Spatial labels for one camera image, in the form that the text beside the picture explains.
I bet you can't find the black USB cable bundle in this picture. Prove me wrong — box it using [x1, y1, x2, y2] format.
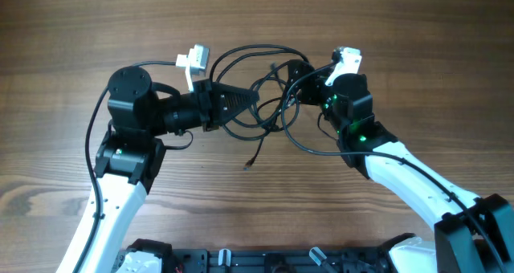
[208, 43, 310, 172]

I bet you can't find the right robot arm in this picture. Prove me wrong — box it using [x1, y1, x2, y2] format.
[284, 63, 513, 272]

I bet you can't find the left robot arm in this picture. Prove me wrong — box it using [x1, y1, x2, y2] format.
[58, 63, 259, 272]

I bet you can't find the right camera black cable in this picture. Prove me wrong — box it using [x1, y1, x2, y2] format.
[280, 62, 509, 273]

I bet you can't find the camera black cable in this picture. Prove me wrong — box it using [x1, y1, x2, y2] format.
[70, 60, 177, 273]
[280, 62, 509, 273]

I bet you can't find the left camera black cable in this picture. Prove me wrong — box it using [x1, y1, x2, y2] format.
[70, 60, 177, 273]

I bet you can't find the black base frame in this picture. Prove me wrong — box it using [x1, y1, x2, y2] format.
[114, 236, 439, 273]

